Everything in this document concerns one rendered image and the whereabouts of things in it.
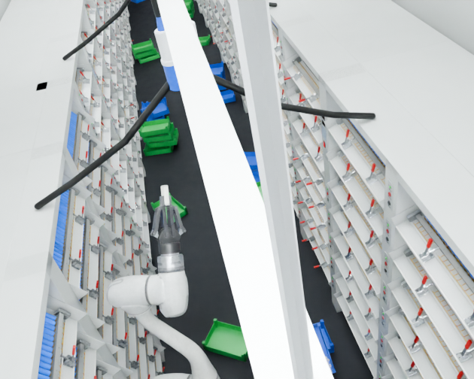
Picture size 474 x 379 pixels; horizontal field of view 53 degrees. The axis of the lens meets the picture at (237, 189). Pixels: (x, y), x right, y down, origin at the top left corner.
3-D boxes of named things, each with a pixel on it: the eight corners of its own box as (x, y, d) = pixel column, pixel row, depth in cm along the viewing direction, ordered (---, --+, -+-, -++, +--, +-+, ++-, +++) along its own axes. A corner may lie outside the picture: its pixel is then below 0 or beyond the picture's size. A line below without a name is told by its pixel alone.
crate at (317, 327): (334, 372, 292) (335, 372, 285) (302, 382, 291) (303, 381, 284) (318, 323, 304) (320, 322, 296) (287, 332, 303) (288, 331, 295)
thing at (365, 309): (380, 349, 246) (371, 338, 237) (337, 263, 292) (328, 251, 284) (416, 330, 242) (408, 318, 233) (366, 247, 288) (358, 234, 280)
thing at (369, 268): (382, 304, 221) (372, 290, 213) (335, 219, 268) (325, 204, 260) (422, 283, 218) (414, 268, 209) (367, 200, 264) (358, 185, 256)
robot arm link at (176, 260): (164, 273, 158) (162, 255, 159) (153, 271, 166) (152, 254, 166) (189, 269, 163) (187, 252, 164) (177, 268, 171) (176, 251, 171)
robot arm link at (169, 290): (180, 271, 158) (143, 274, 161) (184, 319, 157) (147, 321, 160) (190, 268, 169) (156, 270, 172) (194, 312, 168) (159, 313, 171)
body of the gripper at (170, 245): (186, 253, 164) (183, 225, 165) (162, 256, 160) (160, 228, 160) (176, 252, 171) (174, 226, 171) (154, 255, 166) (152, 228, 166)
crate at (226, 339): (204, 350, 319) (202, 343, 314) (216, 324, 332) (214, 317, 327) (245, 362, 307) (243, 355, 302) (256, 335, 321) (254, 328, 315)
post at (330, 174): (337, 312, 324) (325, 82, 213) (332, 301, 331) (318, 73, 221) (365, 304, 325) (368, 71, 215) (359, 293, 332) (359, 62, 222)
